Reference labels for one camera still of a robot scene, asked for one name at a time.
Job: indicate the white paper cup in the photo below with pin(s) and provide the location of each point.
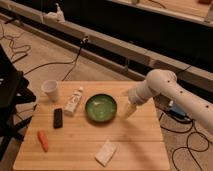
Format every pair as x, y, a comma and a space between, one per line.
50, 88

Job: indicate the white sponge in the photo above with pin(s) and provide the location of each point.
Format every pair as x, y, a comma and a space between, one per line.
106, 152

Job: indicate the blue power box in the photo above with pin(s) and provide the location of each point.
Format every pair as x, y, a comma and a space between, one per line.
176, 111

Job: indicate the black rectangular block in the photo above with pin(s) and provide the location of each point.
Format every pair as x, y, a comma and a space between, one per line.
58, 118

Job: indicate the black chair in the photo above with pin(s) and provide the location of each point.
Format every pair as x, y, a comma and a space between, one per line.
13, 90

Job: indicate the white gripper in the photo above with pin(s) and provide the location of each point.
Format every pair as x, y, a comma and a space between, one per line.
137, 95

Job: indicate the white object on beam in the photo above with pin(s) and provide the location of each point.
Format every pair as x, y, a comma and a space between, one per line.
58, 15

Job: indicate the green bowl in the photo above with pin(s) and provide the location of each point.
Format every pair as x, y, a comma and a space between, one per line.
101, 108

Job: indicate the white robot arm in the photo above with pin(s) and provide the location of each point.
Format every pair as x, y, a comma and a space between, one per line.
164, 82

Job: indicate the wooden beam rail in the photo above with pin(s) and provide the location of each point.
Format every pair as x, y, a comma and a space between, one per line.
193, 75

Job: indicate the orange carrot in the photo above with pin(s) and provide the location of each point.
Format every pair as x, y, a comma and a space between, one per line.
43, 140

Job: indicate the white tube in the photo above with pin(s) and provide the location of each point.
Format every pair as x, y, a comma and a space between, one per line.
73, 102

